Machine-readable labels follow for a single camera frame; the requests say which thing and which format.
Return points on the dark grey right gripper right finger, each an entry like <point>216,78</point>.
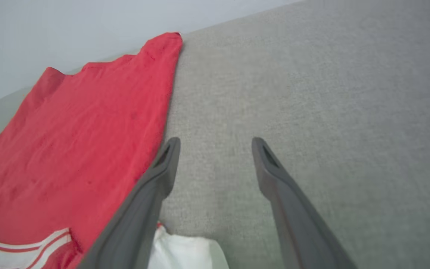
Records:
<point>297,224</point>

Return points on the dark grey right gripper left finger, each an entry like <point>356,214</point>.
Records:
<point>140,216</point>

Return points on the red shirt with white stripes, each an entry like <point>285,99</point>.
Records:
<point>77,149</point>

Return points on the grey fabric sofa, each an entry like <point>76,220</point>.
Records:
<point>312,112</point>

